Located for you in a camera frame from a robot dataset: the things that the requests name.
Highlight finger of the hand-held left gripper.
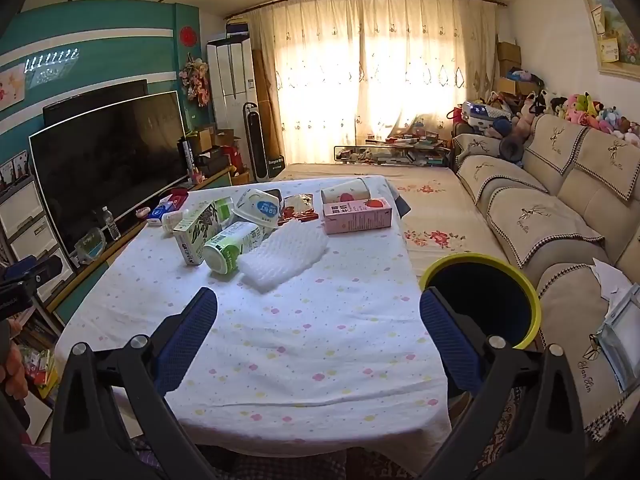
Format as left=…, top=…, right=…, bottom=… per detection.
left=0, top=255, right=66, bottom=288

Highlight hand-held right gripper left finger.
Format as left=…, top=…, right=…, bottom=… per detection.
left=51, top=287, right=236, bottom=480

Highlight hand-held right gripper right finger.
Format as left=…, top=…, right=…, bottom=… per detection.
left=419, top=287, right=586, bottom=480

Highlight black bin with yellow rim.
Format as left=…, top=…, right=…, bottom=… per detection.
left=419, top=253, right=542, bottom=351

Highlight green packet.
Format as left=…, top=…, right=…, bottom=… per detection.
left=202, top=221, right=268, bottom=277

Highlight small white bottle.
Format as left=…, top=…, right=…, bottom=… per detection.
left=160, top=208, right=188, bottom=233

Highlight white foam fruit net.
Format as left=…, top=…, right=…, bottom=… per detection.
left=236, top=225, right=331, bottom=293

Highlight white bowl with blue label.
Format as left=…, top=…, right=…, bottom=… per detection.
left=234, top=188, right=282, bottom=231

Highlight pink carton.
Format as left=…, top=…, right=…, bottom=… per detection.
left=321, top=196, right=393, bottom=235

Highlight red snack packet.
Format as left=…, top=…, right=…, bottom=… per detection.
left=277, top=192, right=321, bottom=226

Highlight pink and white cup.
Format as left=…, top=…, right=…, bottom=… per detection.
left=320, top=178, right=373, bottom=206

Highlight person's left hand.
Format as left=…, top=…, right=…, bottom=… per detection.
left=0, top=345, right=29, bottom=401

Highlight white plastic drawer unit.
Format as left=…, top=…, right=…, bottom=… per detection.
left=0, top=175, right=76, bottom=306

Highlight clear water bottle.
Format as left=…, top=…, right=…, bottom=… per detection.
left=101, top=206, right=122, bottom=242

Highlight framed photo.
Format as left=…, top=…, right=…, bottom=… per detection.
left=0, top=151, right=31, bottom=188

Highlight white dotted tablecloth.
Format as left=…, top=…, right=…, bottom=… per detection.
left=54, top=175, right=453, bottom=461

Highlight large curved television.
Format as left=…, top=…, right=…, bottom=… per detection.
left=28, top=91, right=187, bottom=260

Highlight blue tissue pack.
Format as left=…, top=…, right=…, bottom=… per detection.
left=147, top=198, right=188, bottom=221

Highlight beige sofa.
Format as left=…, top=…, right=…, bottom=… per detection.
left=452, top=112, right=640, bottom=443

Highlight silver packet with teal edge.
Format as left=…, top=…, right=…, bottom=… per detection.
left=592, top=285, right=640, bottom=393

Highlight crumpled white paper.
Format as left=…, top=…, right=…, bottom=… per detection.
left=591, top=257, right=632, bottom=298

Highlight small black television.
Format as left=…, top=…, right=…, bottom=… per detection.
left=42, top=79, right=149, bottom=128

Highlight red container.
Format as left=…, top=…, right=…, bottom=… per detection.
left=222, top=146, right=246, bottom=173

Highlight glass coffee table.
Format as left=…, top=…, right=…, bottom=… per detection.
left=334, top=137, right=451, bottom=168

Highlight open cardboard box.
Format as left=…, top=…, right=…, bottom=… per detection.
left=192, top=126, right=236, bottom=156

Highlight black tower fan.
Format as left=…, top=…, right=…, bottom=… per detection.
left=243, top=102, right=271, bottom=182

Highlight blue star print bag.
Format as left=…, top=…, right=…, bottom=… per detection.
left=462, top=101, right=493, bottom=126

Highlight tall brown board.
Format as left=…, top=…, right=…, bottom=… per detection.
left=251, top=49, right=281, bottom=161

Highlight artificial flower bunch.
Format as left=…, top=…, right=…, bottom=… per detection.
left=179, top=56, right=210, bottom=107

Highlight white standing air conditioner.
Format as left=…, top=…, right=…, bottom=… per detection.
left=206, top=37, right=261, bottom=161

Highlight row of plush toys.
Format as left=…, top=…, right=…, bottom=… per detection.
left=515, top=90, right=640, bottom=148

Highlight stack of cardboard boxes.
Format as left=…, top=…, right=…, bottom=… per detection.
left=495, top=41, right=538, bottom=97

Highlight cream embroidered curtains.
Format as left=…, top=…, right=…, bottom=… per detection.
left=245, top=0, right=501, bottom=166

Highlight framed flower painting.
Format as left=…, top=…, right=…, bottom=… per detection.
left=580, top=0, right=640, bottom=78

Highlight wall poster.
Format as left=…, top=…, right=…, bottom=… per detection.
left=0, top=62, right=27, bottom=111

